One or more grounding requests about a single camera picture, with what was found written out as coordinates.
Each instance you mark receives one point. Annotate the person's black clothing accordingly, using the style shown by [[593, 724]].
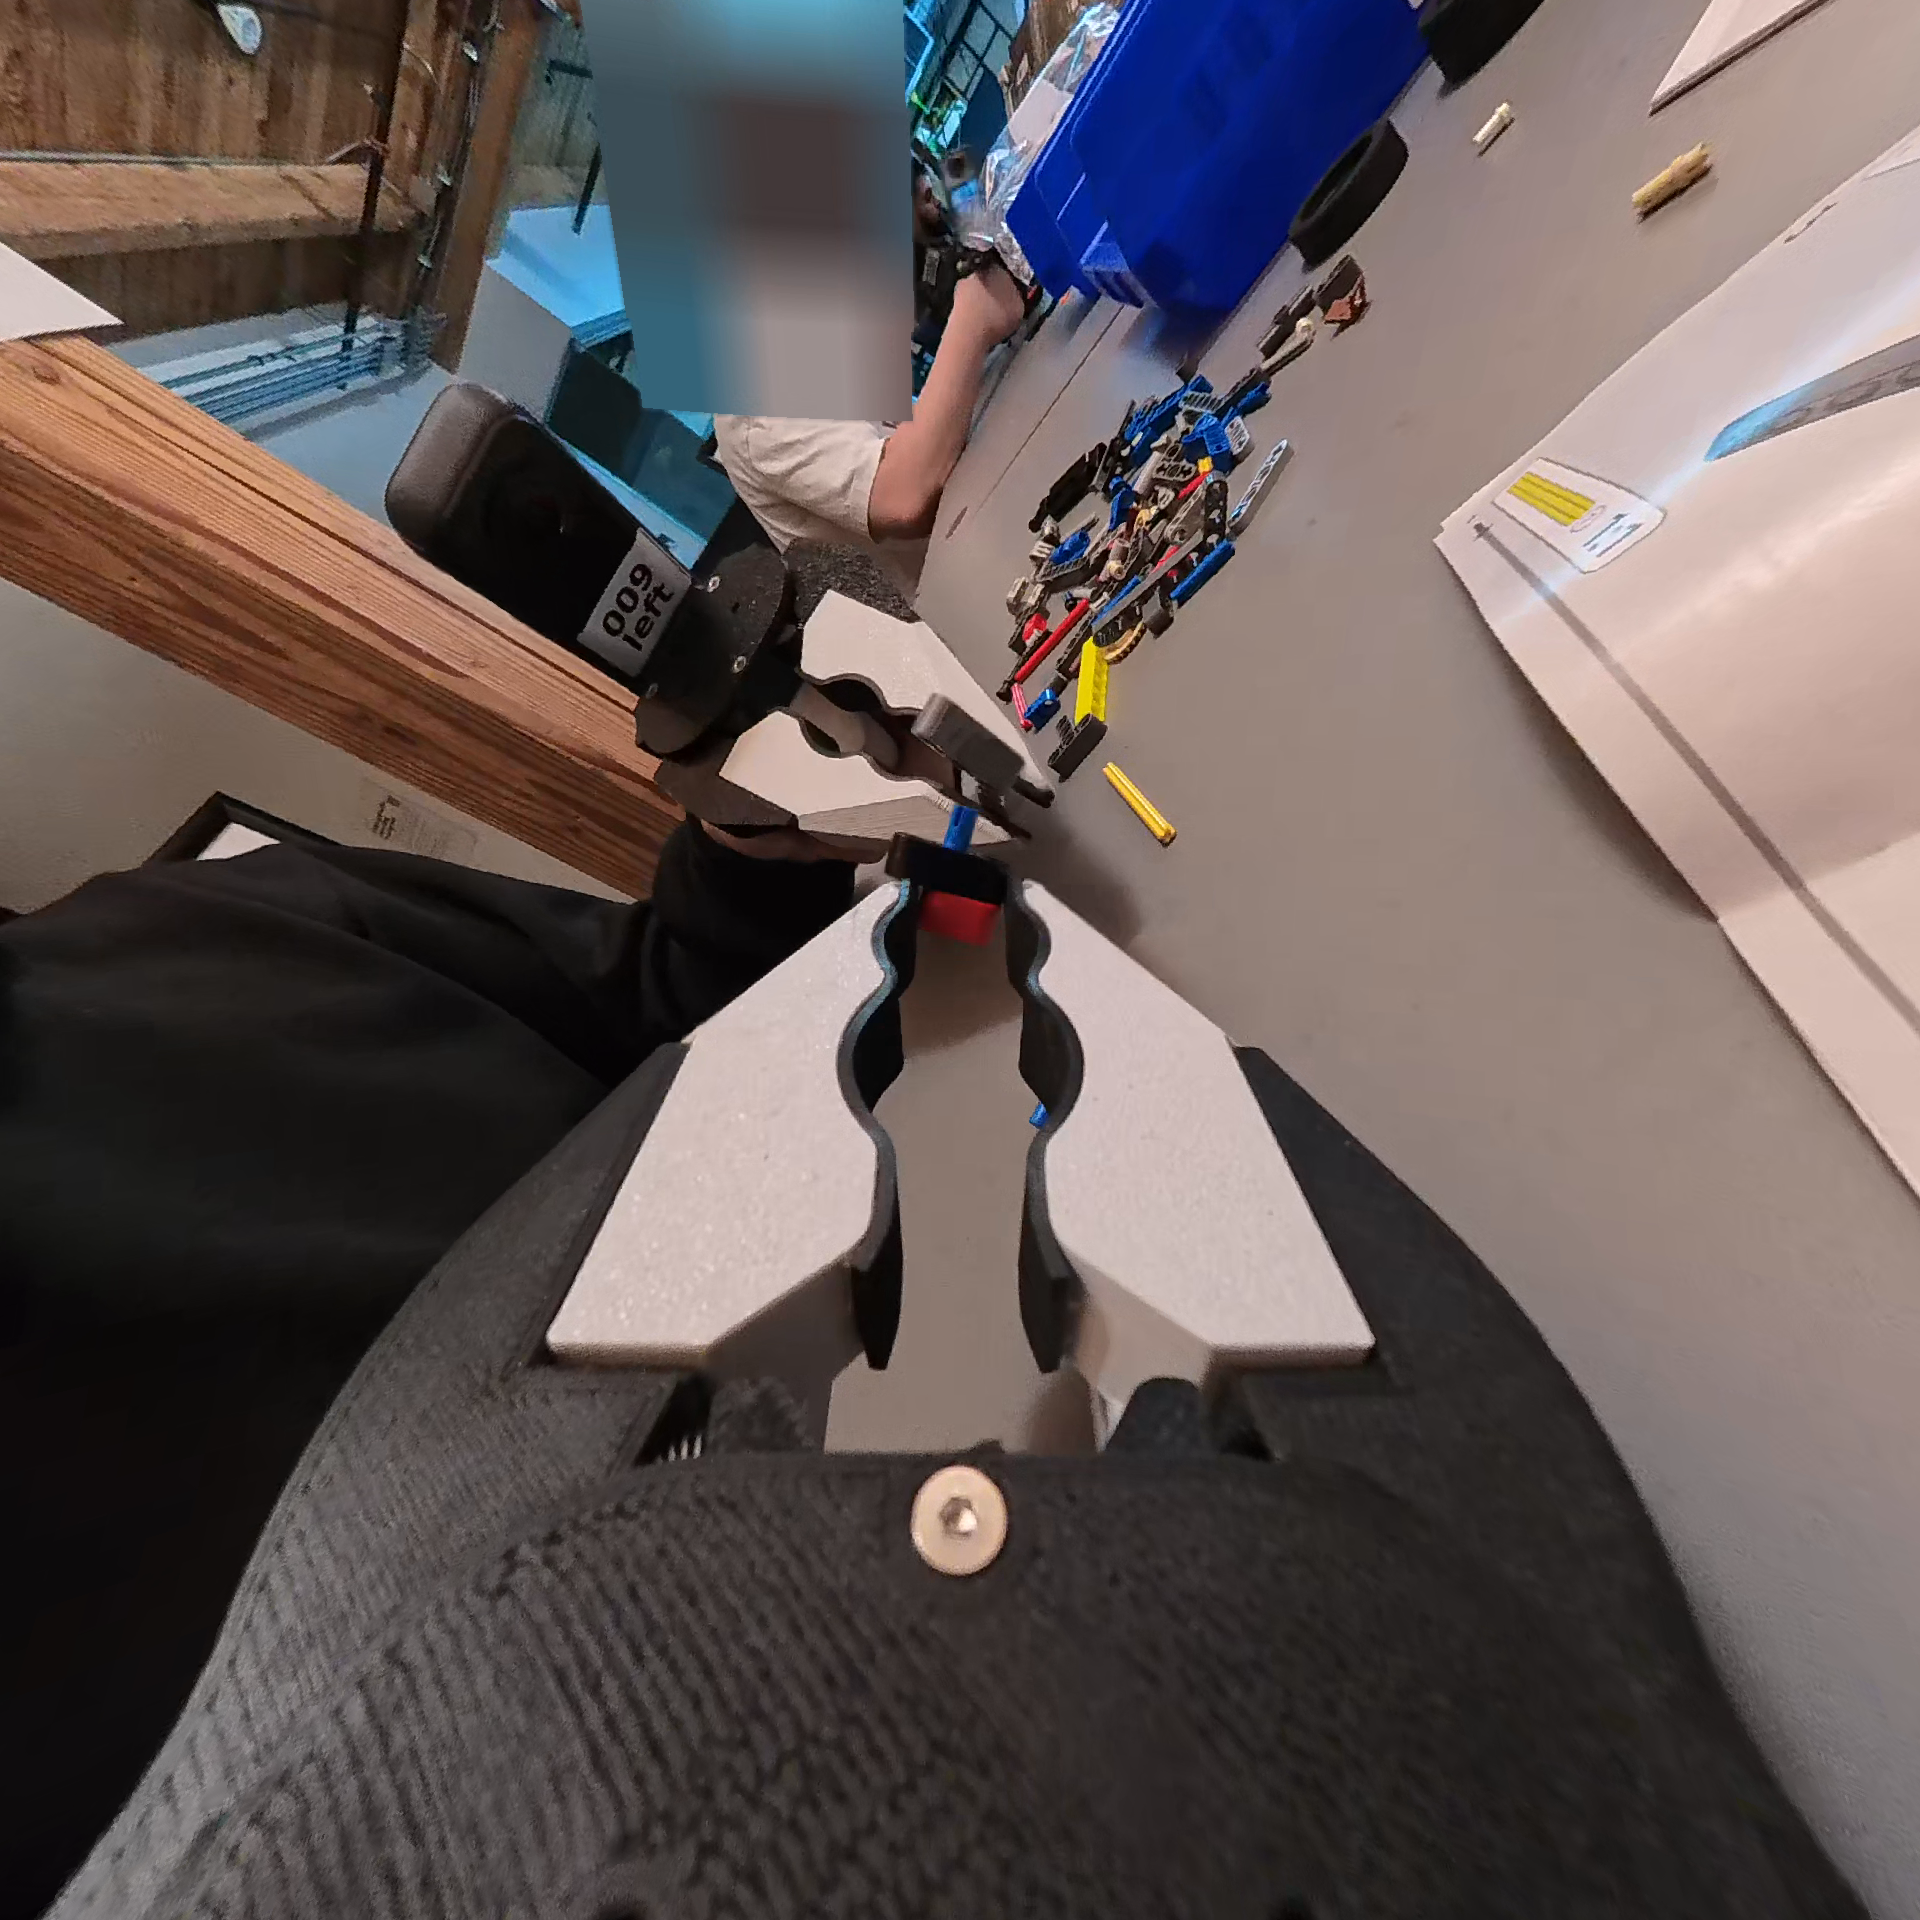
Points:
[[270, 1201]]

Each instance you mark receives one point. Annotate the large blue plastic bin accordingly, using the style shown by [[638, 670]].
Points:
[[1200, 135]]

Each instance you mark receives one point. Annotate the black lego tyre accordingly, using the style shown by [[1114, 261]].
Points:
[[1346, 193]]

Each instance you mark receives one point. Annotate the red and black lego assembly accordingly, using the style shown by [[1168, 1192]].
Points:
[[961, 913]]

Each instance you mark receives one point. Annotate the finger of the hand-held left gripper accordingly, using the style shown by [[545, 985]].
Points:
[[902, 652], [839, 809]]

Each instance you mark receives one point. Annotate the lego instruction booklet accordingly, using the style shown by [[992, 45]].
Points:
[[1739, 676]]

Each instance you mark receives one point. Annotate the cluster of dark lego pieces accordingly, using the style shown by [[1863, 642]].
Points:
[[1313, 317]]

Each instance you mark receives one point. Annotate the another person's forearm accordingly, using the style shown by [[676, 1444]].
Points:
[[953, 406]]

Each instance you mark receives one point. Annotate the yellow lego axle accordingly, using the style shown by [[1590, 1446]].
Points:
[[1140, 804]]

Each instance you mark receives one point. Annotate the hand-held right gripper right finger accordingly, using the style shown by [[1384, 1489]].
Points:
[[1200, 1201]]

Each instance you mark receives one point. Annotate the pile of loose lego pieces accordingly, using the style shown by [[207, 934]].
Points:
[[1147, 511]]

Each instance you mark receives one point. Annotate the white sheet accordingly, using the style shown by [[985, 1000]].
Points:
[[1734, 45]]

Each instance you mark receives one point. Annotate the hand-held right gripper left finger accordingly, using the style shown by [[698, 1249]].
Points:
[[704, 1201]]

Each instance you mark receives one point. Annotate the wooden beam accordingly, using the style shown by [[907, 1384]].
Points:
[[299, 570]]

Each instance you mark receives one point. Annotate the clear plastic bags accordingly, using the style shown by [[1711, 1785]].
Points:
[[1035, 120]]

